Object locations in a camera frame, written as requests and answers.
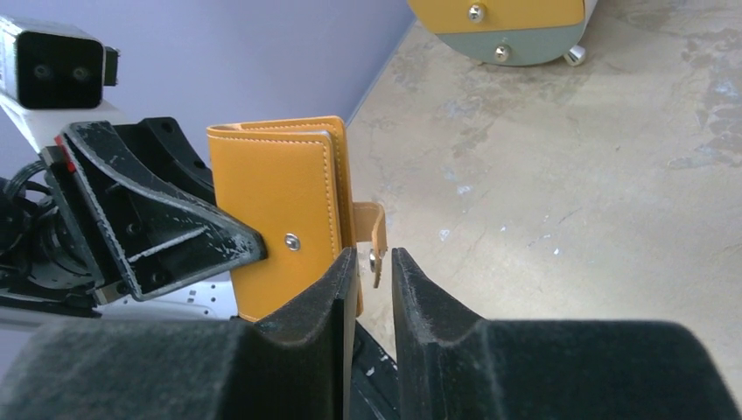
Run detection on round mini drawer cabinet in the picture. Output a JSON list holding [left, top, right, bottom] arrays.
[[408, 0, 598, 67]]

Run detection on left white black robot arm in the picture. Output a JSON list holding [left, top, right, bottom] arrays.
[[1, 117, 267, 319]]

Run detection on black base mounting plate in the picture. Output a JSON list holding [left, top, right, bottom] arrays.
[[350, 322, 400, 420]]

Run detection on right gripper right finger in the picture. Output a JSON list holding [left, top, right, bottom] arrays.
[[392, 248, 739, 419]]

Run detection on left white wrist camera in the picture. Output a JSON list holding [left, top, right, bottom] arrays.
[[1, 15, 128, 153]]

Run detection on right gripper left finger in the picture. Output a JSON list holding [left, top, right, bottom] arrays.
[[1, 248, 358, 419]]

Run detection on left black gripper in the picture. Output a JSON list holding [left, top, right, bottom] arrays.
[[1, 116, 268, 316]]

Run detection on orange leather card holder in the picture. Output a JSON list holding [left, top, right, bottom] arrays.
[[206, 115, 389, 321]]

